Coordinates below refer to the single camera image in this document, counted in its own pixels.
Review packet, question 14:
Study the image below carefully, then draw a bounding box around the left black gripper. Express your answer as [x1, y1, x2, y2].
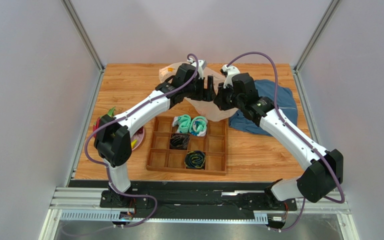
[184, 75, 217, 103]

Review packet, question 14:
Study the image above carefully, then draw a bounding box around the banana print plastic bag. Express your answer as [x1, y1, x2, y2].
[158, 62, 238, 122]

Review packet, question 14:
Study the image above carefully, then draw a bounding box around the yellow banana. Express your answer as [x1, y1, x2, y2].
[131, 139, 138, 150]

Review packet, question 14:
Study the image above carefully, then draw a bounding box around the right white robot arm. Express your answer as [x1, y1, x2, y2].
[213, 73, 344, 203]

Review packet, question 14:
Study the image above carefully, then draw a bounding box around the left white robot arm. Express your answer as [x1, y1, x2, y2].
[86, 60, 215, 208]

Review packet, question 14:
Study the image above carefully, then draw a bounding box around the blue cloth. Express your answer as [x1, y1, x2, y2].
[228, 79, 298, 137]

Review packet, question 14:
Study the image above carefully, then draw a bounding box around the teal blue white sock roll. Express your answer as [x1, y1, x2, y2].
[189, 116, 208, 137]

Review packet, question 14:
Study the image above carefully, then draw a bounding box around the mint green sock roll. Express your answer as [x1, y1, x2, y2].
[172, 114, 192, 134]

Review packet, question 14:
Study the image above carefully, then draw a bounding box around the wooden divided tray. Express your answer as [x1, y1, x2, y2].
[145, 116, 229, 176]

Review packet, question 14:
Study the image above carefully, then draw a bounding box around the black patterned sock roll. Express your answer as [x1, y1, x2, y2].
[169, 133, 190, 150]

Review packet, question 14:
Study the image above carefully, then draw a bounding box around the black yellow blue sock roll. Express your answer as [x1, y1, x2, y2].
[184, 150, 206, 170]

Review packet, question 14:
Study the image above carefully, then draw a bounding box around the pink plate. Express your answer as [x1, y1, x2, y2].
[130, 126, 145, 151]

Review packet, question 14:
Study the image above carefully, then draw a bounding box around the red dragon fruit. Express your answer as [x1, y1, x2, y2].
[92, 106, 118, 134]

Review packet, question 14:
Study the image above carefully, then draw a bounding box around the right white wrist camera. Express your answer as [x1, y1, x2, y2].
[220, 64, 240, 89]

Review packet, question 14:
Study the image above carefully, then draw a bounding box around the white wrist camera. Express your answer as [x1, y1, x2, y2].
[191, 59, 207, 71]
[220, 64, 240, 89]

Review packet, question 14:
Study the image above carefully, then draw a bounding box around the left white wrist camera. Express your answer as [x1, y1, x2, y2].
[191, 59, 207, 71]

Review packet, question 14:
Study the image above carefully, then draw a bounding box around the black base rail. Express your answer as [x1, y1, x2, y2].
[68, 180, 301, 220]

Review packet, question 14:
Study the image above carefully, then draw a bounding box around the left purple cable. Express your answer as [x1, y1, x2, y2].
[84, 53, 200, 229]

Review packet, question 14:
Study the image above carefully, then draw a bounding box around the right aluminium frame post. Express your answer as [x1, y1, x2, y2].
[293, 0, 342, 72]

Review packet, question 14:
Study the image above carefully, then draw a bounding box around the aluminium frame post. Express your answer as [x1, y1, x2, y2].
[61, 0, 105, 73]
[293, 0, 342, 72]

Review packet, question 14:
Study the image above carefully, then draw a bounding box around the left aluminium frame post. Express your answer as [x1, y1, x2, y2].
[61, 0, 105, 73]

